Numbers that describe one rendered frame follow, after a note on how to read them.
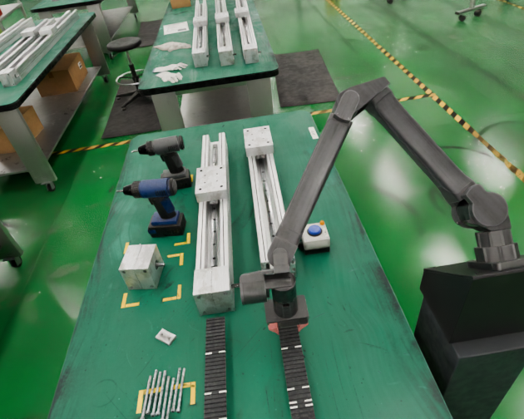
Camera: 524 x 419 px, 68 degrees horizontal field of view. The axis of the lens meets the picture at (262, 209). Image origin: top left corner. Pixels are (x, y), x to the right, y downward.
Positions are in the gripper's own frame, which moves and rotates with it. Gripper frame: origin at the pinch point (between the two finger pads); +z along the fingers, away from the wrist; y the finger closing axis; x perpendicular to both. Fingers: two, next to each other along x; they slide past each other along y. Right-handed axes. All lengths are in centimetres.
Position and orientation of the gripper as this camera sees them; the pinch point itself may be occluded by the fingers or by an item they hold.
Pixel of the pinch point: (288, 329)
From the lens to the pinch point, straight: 104.1
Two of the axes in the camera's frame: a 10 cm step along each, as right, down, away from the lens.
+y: -9.9, 1.4, -0.1
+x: 0.9, 6.4, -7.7
